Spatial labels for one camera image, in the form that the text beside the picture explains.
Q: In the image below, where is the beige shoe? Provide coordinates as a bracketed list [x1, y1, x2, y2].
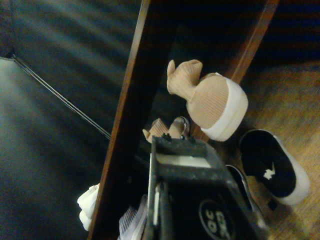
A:
[166, 58, 249, 143]
[142, 116, 192, 145]

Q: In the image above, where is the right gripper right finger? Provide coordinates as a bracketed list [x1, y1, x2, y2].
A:
[149, 133, 266, 233]

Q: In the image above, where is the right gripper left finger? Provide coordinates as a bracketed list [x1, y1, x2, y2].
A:
[144, 181, 176, 240]

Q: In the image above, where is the white shoe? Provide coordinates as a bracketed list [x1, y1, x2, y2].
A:
[76, 183, 101, 213]
[79, 209, 94, 232]

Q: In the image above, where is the black curtain stand pole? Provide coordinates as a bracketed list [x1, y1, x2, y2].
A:
[11, 53, 112, 140]

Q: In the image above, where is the lilac shoe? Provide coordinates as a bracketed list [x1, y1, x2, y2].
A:
[117, 194, 149, 240]

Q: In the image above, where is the brown shoe rack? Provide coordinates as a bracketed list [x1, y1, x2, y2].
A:
[87, 0, 320, 240]

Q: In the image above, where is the black shoe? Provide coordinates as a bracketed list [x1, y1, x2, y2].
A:
[226, 164, 266, 222]
[238, 129, 311, 206]

